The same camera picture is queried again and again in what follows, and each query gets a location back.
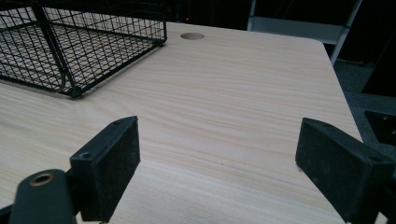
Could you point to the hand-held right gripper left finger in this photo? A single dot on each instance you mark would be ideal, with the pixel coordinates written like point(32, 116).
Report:
point(104, 169)

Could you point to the grey metal stand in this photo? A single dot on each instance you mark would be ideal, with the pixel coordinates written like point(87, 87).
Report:
point(305, 29)

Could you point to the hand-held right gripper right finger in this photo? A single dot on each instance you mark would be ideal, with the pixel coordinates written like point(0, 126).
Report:
point(336, 168)

